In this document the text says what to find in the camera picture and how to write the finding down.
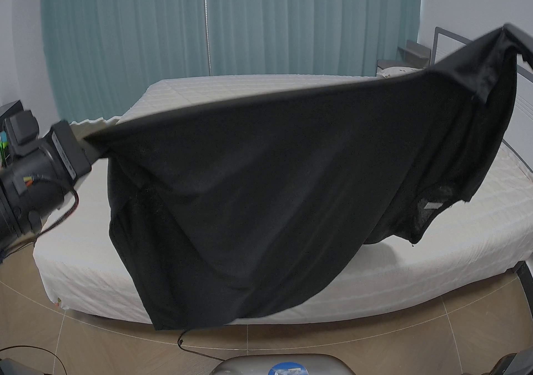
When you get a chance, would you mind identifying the black chest of drawers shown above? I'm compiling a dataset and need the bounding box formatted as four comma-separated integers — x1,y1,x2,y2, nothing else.
0,101,23,133

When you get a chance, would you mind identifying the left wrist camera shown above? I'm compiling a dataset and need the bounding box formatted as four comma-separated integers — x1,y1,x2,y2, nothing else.
3,110,41,158

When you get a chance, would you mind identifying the black T-shirt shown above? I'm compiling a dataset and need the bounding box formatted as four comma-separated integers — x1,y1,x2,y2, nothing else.
83,24,519,331

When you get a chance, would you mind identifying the bed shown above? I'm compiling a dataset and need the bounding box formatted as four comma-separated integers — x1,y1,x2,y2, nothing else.
32,26,533,326

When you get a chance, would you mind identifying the grey bedside table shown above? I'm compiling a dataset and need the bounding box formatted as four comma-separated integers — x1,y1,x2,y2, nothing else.
377,40,431,70

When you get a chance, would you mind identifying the black cable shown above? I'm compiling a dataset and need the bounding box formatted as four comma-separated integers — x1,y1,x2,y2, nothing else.
0,345,64,375
177,330,225,361

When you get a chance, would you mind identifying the blue-green curtain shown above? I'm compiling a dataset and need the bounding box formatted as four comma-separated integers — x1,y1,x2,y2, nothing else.
41,0,209,121
205,0,423,76

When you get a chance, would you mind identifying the white printed pillow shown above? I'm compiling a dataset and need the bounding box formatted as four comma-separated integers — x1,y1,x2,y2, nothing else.
377,66,426,79

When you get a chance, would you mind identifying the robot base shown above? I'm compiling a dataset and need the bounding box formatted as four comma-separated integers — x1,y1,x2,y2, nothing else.
208,354,355,375

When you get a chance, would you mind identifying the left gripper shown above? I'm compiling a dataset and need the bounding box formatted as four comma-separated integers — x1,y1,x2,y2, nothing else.
8,120,93,214

